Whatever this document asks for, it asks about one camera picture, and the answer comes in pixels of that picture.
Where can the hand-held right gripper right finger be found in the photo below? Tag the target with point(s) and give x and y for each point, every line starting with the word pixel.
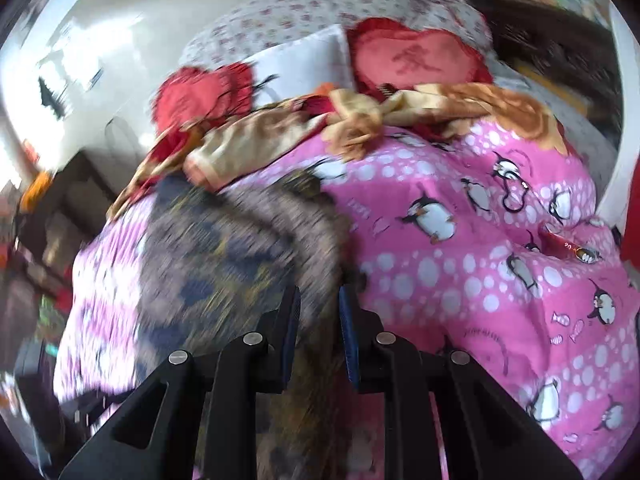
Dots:
pixel 348 345

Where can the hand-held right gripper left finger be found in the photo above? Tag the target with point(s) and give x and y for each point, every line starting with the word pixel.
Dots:
pixel 290 340

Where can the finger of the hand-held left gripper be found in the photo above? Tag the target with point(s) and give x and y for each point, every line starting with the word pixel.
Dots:
pixel 95 407

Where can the brown blue patterned garment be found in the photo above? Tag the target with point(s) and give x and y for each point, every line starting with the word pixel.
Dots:
pixel 225 240

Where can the orange floral satin blanket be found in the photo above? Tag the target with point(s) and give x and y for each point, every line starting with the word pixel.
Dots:
pixel 250 145

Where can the white pillow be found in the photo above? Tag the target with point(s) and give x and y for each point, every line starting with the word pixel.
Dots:
pixel 305 65

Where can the red heart pillow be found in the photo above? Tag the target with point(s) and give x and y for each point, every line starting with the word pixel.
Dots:
pixel 415 57
pixel 200 95

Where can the dark wooden cabinet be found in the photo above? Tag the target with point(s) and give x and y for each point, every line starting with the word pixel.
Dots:
pixel 75 200

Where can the dark wall hanging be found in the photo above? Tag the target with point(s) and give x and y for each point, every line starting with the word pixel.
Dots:
pixel 50 95

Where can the white bed frame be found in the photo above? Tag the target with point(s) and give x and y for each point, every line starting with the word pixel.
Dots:
pixel 620 135

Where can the dark wooden headboard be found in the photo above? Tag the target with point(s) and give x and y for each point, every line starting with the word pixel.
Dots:
pixel 545 45

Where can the pink penguin print blanket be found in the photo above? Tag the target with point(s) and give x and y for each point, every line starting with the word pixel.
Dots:
pixel 450 280

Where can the grey floral quilt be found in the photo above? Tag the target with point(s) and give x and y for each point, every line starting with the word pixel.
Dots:
pixel 310 7

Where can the red pen packet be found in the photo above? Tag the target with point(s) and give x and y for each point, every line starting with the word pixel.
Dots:
pixel 570 247

